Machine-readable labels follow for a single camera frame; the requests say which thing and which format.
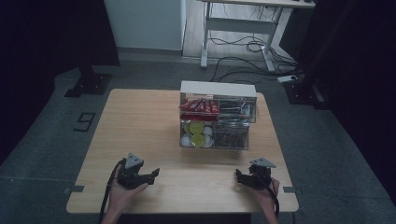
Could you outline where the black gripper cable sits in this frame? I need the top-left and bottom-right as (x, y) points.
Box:
(257, 174), (280, 219)
(98, 158), (127, 224)

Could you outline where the person's left hand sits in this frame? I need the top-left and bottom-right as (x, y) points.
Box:
(107, 163), (149, 217)

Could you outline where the white power strip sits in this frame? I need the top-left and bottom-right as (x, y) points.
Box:
(276, 74), (299, 85)

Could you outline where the row of red stick packets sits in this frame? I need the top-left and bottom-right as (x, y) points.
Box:
(178, 97), (221, 122)

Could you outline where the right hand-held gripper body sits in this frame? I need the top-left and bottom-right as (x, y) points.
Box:
(247, 157), (277, 191)

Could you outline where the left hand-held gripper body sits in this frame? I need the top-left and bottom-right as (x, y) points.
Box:
(117, 152), (148, 190)

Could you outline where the black stand base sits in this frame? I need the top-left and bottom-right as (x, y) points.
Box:
(283, 73), (332, 110)
(64, 64), (113, 99)

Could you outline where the white desk frame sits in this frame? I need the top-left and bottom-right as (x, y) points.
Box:
(199, 0), (317, 75)

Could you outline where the pile of dark thin sticks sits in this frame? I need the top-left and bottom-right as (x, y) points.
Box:
(214, 121), (249, 149)

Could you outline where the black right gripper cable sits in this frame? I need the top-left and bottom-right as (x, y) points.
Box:
(257, 174), (280, 219)

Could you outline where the tangle of black floor cables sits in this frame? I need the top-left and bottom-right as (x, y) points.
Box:
(207, 4), (307, 84)

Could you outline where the pile of dark packets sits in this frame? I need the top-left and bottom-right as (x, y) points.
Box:
(218, 98), (254, 121)

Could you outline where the clear organizer with white lid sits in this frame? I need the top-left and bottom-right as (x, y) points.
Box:
(178, 80), (259, 151)

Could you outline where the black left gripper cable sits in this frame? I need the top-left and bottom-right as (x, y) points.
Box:
(98, 158), (127, 224)

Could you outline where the dark curtain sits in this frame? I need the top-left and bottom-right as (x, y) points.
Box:
(279, 0), (396, 206)
(0, 0), (121, 166)

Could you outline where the white cabinet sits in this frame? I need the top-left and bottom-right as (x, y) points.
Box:
(103, 0), (188, 51)

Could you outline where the person's right hand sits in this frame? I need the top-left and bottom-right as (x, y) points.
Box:
(248, 176), (280, 214)

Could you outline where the grey tape strip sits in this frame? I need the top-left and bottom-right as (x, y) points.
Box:
(63, 185), (86, 195)
(282, 186), (303, 195)

